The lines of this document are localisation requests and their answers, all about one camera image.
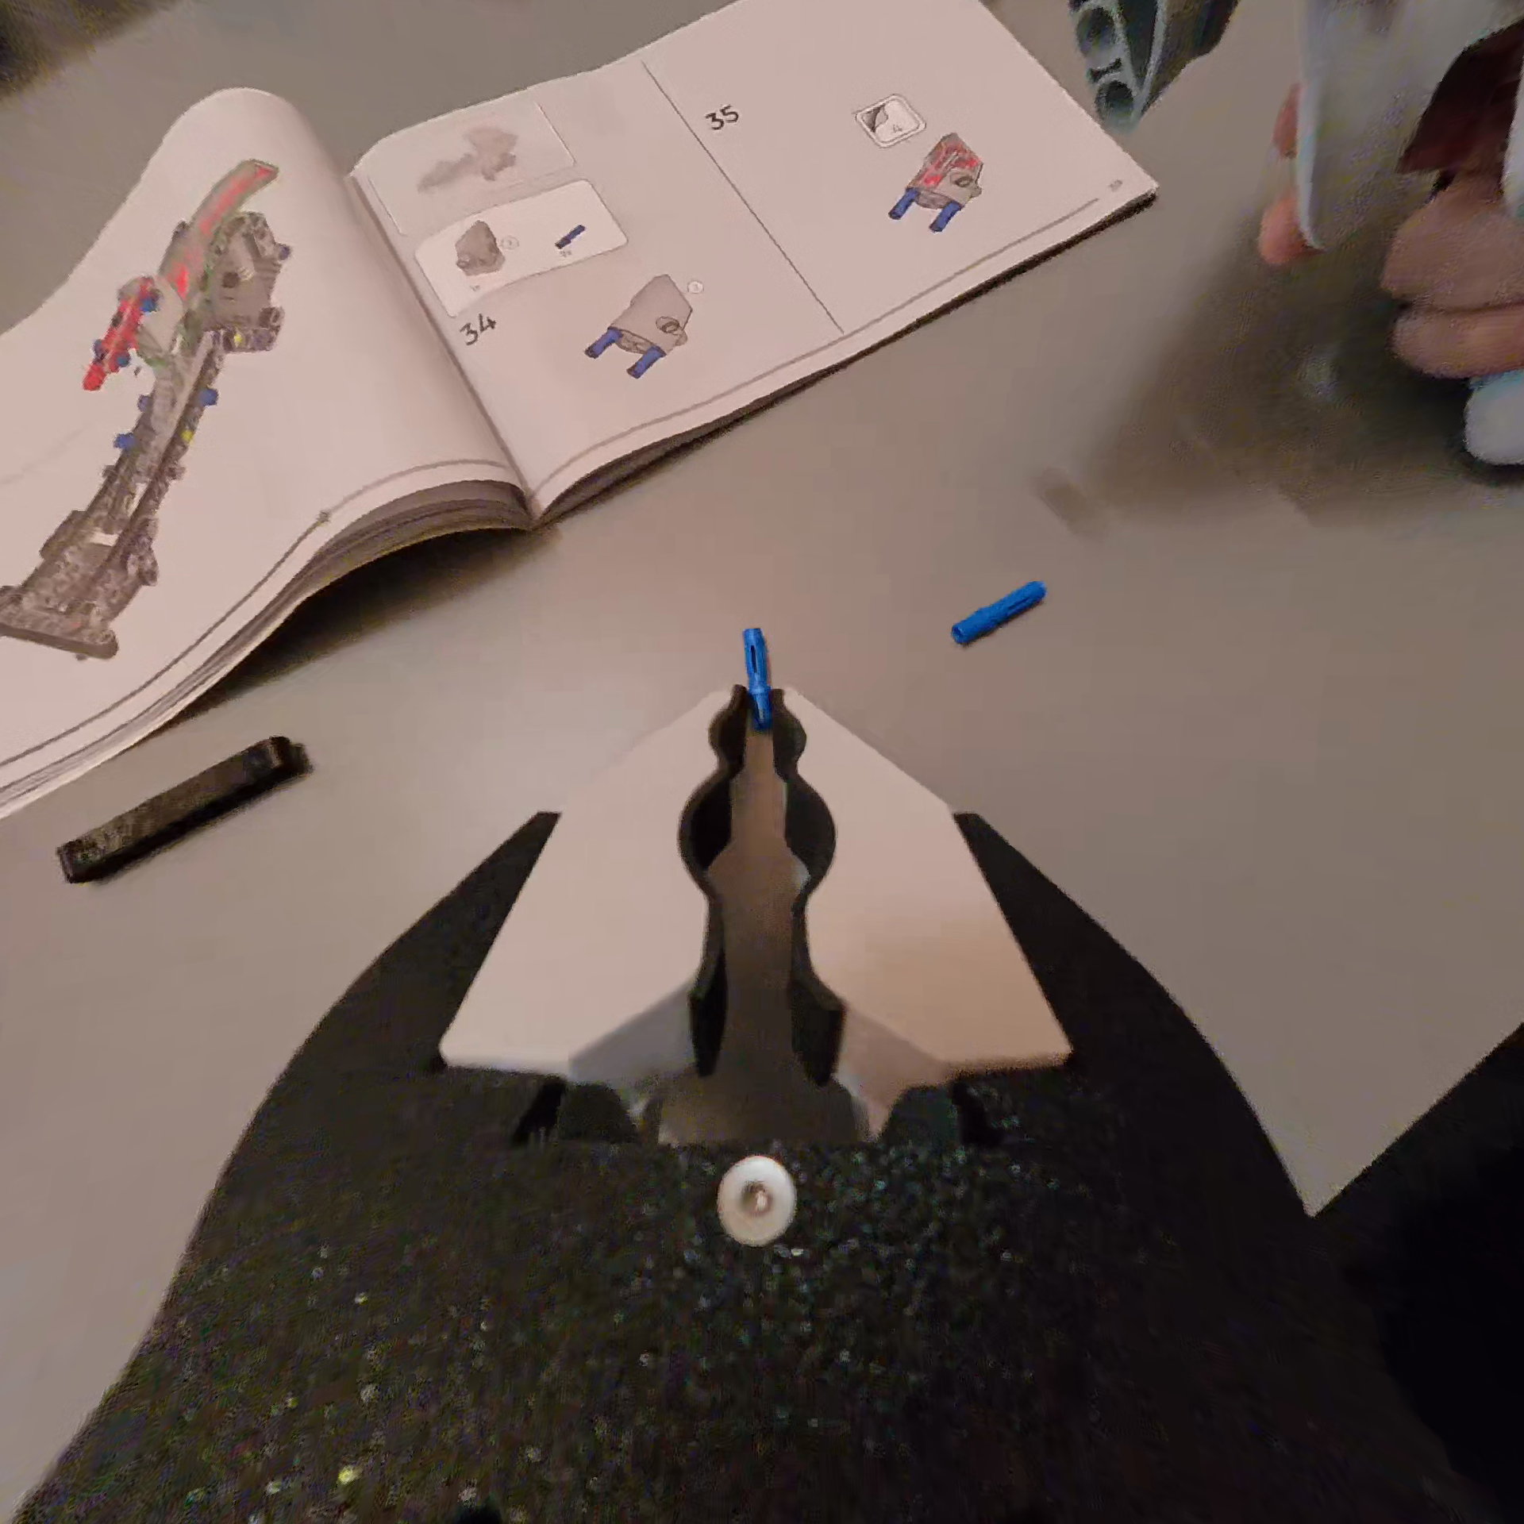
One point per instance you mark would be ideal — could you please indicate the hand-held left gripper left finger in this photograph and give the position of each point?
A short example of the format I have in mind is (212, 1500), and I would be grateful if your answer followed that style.
(585, 930)

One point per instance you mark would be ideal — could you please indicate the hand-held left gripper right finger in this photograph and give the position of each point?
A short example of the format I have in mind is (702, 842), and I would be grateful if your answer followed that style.
(930, 943)

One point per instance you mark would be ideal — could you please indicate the grey toy brick piece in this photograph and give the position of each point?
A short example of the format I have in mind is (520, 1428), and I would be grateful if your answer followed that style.
(1125, 60)

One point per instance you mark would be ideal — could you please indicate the blue toy pin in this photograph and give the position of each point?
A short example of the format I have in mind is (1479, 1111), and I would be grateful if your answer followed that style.
(1000, 614)
(755, 667)

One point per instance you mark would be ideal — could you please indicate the person's right hand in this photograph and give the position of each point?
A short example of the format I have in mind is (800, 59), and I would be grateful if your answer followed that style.
(1452, 274)

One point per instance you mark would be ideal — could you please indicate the black toy beam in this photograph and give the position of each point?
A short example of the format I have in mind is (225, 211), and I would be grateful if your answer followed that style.
(179, 812)

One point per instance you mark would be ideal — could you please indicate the open instruction booklet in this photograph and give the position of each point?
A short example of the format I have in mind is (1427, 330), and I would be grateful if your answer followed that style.
(667, 333)

